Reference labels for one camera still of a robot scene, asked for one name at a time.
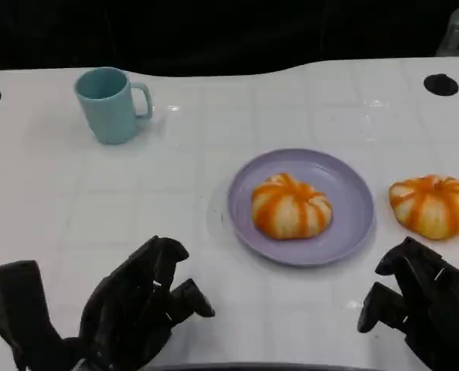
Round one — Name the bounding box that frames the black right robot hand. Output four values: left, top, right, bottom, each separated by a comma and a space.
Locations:
356, 236, 459, 371

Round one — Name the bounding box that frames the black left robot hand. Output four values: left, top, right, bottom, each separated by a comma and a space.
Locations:
76, 235, 216, 371

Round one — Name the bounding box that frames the orange and white bread roll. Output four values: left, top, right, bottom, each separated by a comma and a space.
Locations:
250, 172, 334, 242
388, 174, 459, 240

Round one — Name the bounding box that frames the lilac plate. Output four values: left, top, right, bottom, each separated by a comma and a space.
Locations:
226, 148, 375, 267

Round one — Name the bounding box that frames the pale green mug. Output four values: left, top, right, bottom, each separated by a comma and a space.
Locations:
73, 66, 154, 146

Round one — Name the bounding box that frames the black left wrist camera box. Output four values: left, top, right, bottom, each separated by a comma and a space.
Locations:
0, 260, 82, 371

